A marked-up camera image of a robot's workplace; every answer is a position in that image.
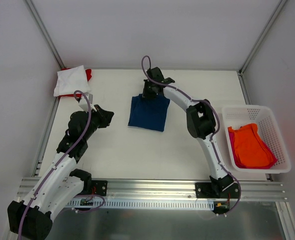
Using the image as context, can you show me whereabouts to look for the blue printed t shirt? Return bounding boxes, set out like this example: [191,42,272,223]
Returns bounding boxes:
[128,94,170,132]

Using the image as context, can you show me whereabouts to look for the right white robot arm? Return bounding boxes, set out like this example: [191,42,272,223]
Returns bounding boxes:
[143,67,238,198]

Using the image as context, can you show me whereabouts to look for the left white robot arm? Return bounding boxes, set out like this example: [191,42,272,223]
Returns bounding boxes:
[7,105,114,240]

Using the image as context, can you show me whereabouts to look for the folded red t shirt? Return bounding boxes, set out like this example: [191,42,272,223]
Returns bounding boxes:
[56,67,93,99]

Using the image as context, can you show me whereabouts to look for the folded white t shirt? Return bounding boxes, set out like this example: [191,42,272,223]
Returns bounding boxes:
[52,65,91,98]

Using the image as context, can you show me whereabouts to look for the white plastic basket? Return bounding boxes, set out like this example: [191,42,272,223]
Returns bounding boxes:
[221,104,292,174]

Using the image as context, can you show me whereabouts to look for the orange t shirt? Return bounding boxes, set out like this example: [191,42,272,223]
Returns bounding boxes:
[227,122,276,168]

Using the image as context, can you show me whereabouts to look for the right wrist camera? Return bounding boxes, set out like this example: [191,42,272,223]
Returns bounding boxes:
[161,77,175,85]

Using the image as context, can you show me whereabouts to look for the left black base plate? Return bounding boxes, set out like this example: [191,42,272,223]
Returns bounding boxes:
[89,179,108,197]

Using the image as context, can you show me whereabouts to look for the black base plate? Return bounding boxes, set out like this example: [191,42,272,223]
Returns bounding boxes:
[194,182,241,199]
[89,179,108,197]

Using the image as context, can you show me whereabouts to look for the aluminium mounting rail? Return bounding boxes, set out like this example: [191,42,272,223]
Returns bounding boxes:
[16,176,287,202]

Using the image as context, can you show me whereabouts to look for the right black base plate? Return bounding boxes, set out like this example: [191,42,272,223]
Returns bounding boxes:
[194,182,241,199]

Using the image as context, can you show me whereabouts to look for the white slotted cable duct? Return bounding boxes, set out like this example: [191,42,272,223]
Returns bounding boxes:
[65,197,214,211]

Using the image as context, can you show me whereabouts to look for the left aluminium frame post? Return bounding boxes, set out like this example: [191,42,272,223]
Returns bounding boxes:
[23,0,66,69]

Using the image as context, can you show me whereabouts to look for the aluminium frame post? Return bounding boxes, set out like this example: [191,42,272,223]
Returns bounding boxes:
[238,0,288,77]
[23,0,66,69]

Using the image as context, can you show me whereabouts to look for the right aluminium frame post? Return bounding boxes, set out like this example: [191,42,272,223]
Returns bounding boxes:
[238,0,288,77]

